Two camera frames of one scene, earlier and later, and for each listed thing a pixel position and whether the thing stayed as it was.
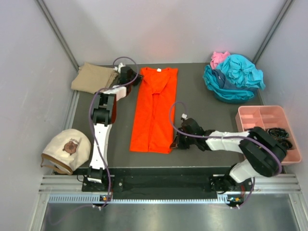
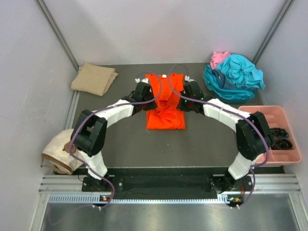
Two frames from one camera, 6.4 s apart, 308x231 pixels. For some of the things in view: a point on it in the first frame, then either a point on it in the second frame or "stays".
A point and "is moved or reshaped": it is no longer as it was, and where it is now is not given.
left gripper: x=138 y=80 to x=152 y=106
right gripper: x=177 y=142 to x=181 y=107
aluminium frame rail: x=270 y=184 stays
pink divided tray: x=249 y=117 stays
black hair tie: x=278 y=133 stays
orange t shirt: x=152 y=131 is moved or reshaped
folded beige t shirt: x=91 y=78 stays
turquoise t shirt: x=237 y=70 stays
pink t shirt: x=217 y=58 stays
